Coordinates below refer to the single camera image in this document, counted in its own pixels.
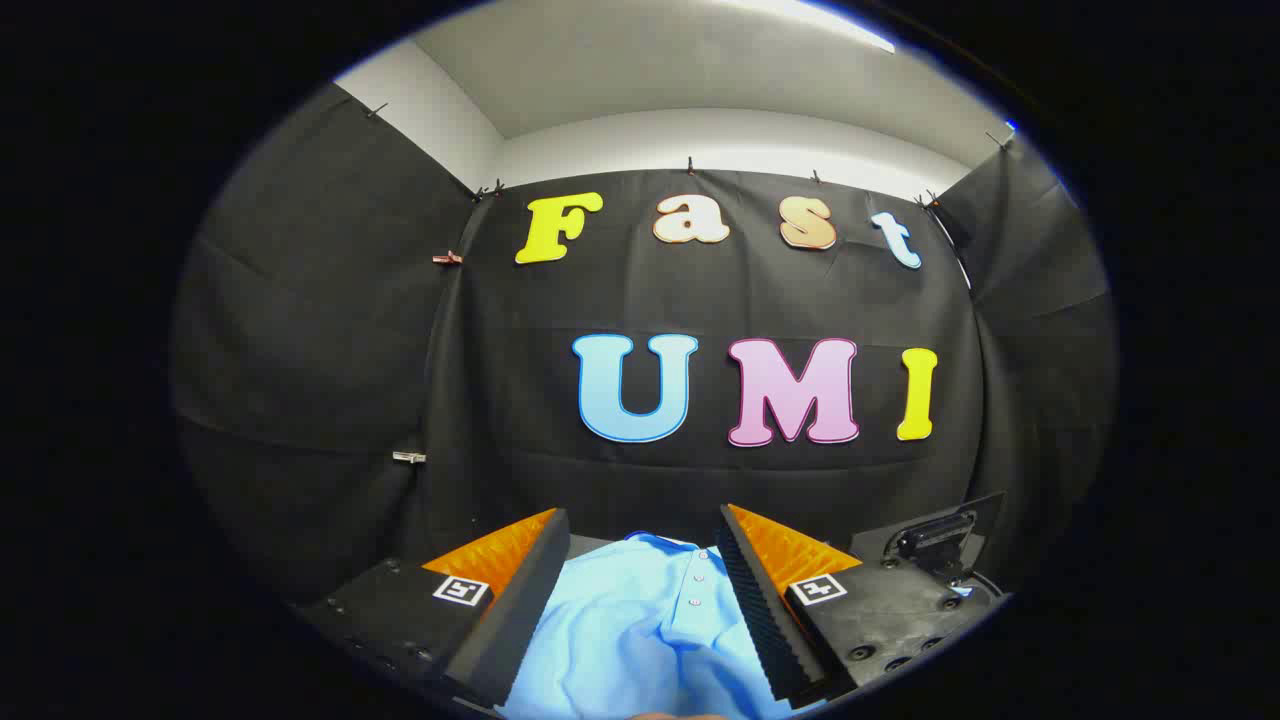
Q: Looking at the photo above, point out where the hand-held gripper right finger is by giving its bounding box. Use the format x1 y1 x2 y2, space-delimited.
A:
718 503 1004 711

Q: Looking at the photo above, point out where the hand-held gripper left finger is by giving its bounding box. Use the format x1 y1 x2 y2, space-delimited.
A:
296 507 572 709

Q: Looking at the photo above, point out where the light blue polo shirt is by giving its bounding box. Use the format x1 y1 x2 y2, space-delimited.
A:
497 533 831 720

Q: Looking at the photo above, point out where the black backdrop cloth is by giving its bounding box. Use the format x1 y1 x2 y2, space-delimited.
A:
170 85 1119 601

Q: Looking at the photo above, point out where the black device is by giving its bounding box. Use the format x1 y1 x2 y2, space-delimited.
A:
850 490 1006 601

